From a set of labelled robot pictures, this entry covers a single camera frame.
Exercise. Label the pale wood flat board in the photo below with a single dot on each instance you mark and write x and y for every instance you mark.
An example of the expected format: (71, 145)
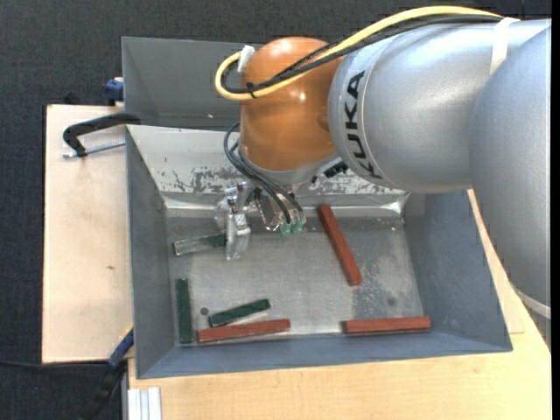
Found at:
(85, 234)

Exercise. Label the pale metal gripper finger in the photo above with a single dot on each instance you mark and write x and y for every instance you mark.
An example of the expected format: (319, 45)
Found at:
(243, 239)
(231, 234)

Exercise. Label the red-brown flat block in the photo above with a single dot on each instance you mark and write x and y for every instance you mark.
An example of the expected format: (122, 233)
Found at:
(386, 325)
(243, 331)
(340, 245)

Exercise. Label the dark green flat block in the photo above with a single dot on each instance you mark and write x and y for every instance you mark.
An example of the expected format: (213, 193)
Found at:
(184, 311)
(198, 243)
(239, 312)

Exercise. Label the grey metal bin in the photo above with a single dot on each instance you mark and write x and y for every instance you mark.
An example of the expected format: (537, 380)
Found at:
(302, 278)

